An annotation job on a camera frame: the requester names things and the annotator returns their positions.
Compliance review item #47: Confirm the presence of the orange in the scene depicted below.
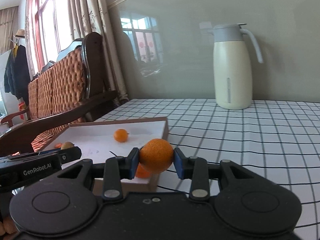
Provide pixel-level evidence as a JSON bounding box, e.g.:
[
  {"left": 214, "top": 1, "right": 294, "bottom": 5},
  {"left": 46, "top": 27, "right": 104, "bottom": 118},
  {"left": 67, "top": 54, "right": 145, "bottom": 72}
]
[
  {"left": 139, "top": 139, "right": 174, "bottom": 173},
  {"left": 135, "top": 164, "right": 151, "bottom": 179},
  {"left": 113, "top": 128, "right": 129, "bottom": 143}
]

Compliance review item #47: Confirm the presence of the small yellow-brown kiwi fruit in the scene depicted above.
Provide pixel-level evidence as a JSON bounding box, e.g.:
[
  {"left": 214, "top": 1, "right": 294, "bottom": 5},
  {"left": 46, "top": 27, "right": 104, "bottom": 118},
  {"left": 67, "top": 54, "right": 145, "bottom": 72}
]
[{"left": 61, "top": 141, "right": 74, "bottom": 150}]

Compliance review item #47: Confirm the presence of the brown cardboard box tray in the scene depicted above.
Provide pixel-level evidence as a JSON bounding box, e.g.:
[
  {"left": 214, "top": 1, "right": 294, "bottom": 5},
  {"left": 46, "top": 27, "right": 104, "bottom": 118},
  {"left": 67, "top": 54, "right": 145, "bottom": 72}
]
[{"left": 39, "top": 116, "right": 169, "bottom": 196}]

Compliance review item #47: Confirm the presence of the checkered white tablecloth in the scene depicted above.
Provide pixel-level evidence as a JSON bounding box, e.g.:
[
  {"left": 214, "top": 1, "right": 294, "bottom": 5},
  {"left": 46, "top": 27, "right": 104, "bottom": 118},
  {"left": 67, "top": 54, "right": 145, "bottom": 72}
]
[{"left": 101, "top": 99, "right": 319, "bottom": 239}]

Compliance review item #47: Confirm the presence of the wooden sofa with cushions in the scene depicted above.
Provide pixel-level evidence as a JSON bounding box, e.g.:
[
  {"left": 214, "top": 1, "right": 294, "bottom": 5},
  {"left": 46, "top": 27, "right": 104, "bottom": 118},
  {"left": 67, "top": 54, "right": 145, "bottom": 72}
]
[{"left": 1, "top": 38, "right": 116, "bottom": 157}]

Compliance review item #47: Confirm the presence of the dark hanging jacket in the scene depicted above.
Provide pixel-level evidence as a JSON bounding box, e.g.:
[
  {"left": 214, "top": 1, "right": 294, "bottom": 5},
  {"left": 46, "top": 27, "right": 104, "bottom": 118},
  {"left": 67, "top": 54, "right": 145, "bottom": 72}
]
[{"left": 4, "top": 45, "right": 30, "bottom": 105}]

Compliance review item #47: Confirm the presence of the cream thermos jug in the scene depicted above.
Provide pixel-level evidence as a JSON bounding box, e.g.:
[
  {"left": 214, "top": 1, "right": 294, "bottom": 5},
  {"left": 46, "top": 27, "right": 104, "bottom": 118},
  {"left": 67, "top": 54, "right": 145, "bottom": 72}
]
[{"left": 211, "top": 23, "right": 264, "bottom": 110}]

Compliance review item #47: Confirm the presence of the straw hat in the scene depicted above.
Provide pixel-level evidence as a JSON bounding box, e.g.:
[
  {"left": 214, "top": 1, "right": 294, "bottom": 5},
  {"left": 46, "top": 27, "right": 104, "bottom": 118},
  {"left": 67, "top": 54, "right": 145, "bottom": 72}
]
[{"left": 14, "top": 29, "right": 25, "bottom": 38}]

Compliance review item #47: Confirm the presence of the beige curtain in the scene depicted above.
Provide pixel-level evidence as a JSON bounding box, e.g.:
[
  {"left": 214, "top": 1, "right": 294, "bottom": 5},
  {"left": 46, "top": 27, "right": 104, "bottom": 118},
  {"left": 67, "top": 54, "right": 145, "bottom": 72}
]
[{"left": 25, "top": 0, "right": 129, "bottom": 106}]

